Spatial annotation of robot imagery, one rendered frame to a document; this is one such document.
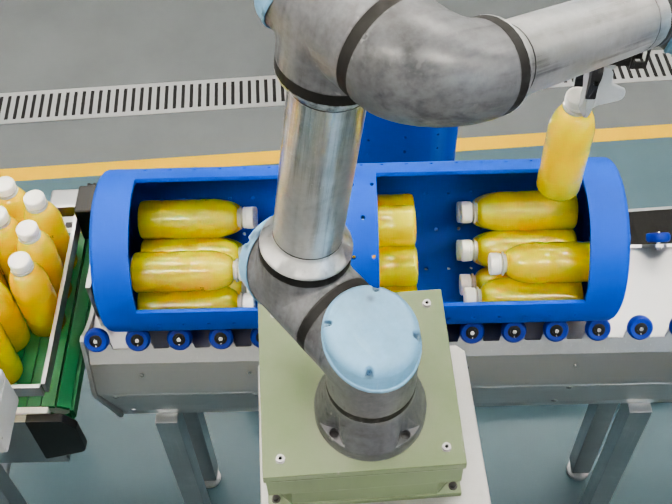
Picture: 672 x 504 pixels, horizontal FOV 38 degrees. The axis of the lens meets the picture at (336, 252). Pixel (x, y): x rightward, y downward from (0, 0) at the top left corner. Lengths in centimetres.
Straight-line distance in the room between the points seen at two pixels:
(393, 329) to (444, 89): 38
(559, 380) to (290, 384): 67
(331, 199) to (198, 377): 83
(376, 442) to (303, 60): 55
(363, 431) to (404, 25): 59
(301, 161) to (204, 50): 278
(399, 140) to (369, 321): 99
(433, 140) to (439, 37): 128
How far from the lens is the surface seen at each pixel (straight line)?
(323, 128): 100
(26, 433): 189
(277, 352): 139
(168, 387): 188
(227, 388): 186
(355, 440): 128
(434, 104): 87
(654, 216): 310
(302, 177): 106
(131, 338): 180
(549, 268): 168
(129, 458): 279
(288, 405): 135
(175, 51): 382
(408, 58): 85
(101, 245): 163
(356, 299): 116
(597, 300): 167
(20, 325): 189
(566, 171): 155
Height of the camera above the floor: 244
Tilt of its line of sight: 52 degrees down
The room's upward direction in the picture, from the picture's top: 3 degrees counter-clockwise
